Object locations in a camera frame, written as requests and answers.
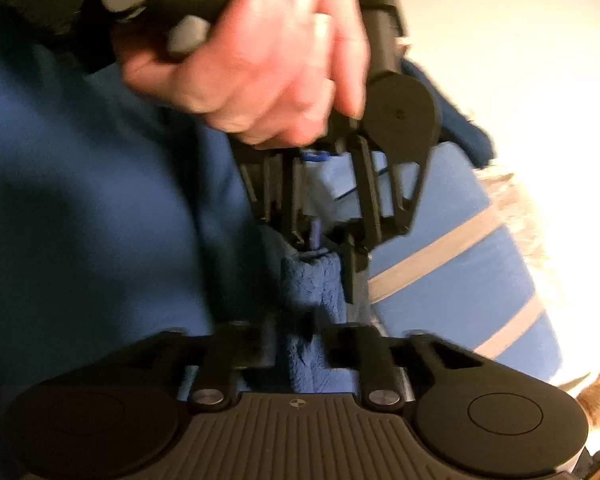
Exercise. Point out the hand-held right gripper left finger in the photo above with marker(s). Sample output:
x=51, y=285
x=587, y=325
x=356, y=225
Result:
x=260, y=345

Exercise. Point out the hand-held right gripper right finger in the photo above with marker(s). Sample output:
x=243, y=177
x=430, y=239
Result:
x=337, y=347

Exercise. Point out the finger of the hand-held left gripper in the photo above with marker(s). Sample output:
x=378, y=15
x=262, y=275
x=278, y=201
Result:
x=285, y=195
x=370, y=200

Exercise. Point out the blue fleece jacket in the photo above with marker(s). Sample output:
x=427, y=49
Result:
x=80, y=210

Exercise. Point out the person's left hand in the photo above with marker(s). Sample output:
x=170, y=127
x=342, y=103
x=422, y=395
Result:
x=270, y=75

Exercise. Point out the blue striped pillow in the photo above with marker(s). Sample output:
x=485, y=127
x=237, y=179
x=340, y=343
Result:
x=455, y=260

